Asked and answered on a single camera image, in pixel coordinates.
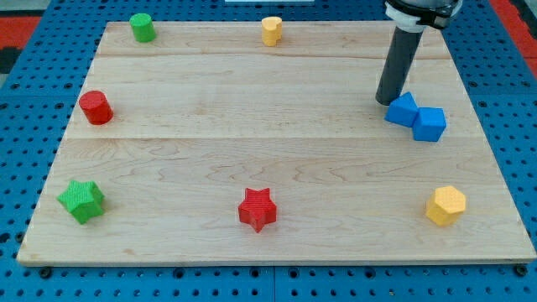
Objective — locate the yellow heart block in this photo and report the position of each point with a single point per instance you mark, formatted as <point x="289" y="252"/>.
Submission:
<point x="271" y="30"/>

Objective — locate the red star block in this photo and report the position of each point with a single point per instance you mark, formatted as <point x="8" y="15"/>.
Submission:
<point x="257" y="209"/>

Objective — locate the wooden board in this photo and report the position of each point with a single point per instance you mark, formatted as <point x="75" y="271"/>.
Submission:
<point x="206" y="110"/>

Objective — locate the blue triangular block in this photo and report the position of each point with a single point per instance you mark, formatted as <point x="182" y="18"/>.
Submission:
<point x="403" y="110"/>

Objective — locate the blue cube block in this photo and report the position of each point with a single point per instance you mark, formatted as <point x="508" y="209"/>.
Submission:
<point x="429" y="124"/>

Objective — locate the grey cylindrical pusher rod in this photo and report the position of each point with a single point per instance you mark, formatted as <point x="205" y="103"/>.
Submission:
<point x="400" y="57"/>

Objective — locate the green cylinder block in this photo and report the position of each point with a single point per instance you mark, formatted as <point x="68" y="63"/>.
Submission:
<point x="142" y="27"/>

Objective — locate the red cylinder block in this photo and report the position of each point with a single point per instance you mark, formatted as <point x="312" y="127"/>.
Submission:
<point x="96" y="108"/>

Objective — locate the yellow hexagon block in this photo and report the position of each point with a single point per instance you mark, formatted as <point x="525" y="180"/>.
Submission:
<point x="445" y="205"/>

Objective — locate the green star block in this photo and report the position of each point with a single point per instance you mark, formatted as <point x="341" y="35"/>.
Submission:
<point x="83" y="200"/>

